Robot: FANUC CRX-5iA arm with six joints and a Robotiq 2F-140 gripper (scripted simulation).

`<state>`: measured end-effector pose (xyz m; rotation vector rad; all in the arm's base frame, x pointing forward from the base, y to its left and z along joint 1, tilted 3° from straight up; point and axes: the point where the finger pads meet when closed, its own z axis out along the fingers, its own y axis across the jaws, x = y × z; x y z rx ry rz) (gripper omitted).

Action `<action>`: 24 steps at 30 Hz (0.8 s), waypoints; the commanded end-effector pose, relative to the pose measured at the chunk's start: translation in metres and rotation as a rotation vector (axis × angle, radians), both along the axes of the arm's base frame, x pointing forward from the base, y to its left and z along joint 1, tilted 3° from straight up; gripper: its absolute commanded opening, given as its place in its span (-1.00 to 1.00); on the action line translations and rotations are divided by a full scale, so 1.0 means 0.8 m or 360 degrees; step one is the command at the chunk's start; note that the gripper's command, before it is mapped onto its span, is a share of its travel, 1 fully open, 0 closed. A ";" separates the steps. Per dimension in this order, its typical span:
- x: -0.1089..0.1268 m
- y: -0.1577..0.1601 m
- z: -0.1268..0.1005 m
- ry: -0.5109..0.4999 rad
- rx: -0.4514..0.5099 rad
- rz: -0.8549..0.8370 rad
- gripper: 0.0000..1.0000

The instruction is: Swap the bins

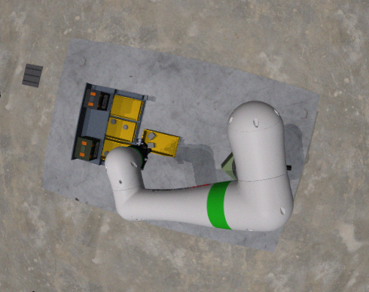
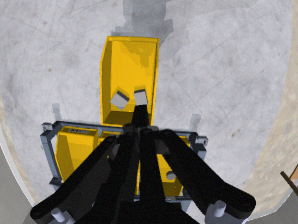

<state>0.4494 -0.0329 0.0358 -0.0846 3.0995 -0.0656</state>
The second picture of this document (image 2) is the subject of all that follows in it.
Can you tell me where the dark blue-grey metal shelf rack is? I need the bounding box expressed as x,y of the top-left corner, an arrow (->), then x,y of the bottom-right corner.
40,121 -> 209,213

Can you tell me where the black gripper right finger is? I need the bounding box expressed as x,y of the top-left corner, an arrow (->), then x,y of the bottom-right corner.
138,104 -> 256,224

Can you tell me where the grey metal block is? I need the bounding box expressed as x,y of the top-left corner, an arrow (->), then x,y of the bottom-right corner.
133,89 -> 148,106
110,90 -> 130,111

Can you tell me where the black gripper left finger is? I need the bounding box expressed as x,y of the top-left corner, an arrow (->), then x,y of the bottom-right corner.
30,105 -> 141,224

